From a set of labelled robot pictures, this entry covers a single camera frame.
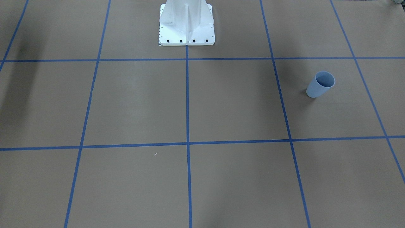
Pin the blue cup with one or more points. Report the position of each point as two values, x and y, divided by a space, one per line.
320 84

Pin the white pedestal column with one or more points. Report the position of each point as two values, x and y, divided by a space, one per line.
186 22

